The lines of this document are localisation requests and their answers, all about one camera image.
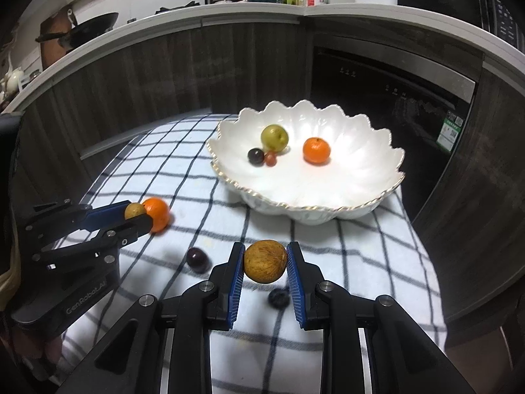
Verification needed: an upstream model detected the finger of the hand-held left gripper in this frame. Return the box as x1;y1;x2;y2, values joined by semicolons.
33;215;153;269
24;199;132;239

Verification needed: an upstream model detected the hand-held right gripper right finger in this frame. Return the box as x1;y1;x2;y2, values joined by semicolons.
286;241;464;394

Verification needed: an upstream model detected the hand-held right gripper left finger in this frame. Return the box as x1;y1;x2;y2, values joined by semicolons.
53;241;247;394

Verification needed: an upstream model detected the brown longan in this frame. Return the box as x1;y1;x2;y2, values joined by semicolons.
244;240;288;284

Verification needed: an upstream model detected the orange mandarin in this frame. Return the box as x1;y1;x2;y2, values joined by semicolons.
141;197;170;234
303;137;331;165

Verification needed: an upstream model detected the white scalloped bowl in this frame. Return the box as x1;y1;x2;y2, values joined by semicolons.
206;99;405;223

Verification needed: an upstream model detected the blueberry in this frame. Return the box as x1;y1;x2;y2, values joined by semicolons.
268;288;291;308

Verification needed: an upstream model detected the dark red grape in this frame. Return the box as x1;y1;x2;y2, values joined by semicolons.
187;247;210;273

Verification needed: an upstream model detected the black white checked cloth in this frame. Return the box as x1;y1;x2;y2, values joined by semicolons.
53;113;448;394

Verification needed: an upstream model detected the dark wood base cabinet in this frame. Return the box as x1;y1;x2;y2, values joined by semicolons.
0;16;525;337

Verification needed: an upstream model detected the white teapot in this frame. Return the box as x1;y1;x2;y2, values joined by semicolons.
2;68;24;93

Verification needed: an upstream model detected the wooden cutting board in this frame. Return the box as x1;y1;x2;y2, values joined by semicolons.
40;6;74;68

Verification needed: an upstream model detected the black wok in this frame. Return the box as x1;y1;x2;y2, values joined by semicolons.
35;8;119;50

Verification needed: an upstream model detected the black dishwasher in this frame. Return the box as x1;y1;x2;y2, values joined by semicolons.
307;47;478;218

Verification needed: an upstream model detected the black stove grate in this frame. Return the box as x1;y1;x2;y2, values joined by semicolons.
155;2;198;13

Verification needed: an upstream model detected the black microwave oven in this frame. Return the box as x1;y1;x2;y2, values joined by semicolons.
396;0;521;46

